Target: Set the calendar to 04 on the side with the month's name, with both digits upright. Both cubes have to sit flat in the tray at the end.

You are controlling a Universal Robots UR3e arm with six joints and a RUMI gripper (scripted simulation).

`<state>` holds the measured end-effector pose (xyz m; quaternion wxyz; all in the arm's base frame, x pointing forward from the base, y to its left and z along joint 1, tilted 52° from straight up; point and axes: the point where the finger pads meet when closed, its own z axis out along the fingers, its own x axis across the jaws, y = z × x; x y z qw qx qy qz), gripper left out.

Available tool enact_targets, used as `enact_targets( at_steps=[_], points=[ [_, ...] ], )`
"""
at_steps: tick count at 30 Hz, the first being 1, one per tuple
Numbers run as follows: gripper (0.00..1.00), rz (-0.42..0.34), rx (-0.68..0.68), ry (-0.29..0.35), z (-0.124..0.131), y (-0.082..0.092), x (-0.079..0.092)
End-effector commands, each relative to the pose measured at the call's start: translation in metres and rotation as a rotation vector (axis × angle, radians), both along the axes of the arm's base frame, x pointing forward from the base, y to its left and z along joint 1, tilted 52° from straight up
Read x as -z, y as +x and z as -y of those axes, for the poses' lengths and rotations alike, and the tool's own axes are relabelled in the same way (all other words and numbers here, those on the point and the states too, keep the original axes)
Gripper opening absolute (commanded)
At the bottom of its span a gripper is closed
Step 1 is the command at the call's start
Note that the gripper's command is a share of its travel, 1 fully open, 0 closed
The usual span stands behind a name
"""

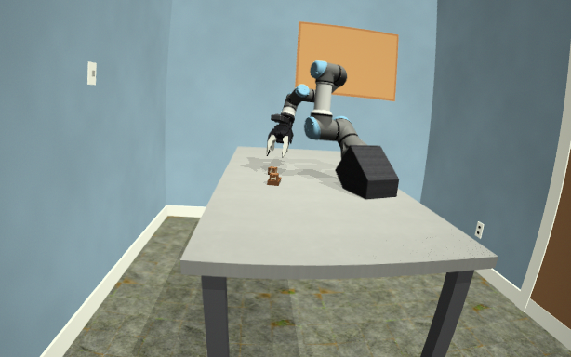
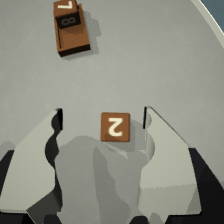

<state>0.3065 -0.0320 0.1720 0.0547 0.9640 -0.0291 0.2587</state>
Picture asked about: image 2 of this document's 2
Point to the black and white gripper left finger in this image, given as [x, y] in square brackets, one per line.
[29, 188]

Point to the orange wooden tray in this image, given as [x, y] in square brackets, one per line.
[73, 39]

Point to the brown number cube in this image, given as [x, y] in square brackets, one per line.
[66, 13]
[115, 127]

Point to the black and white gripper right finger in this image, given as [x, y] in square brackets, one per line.
[176, 186]

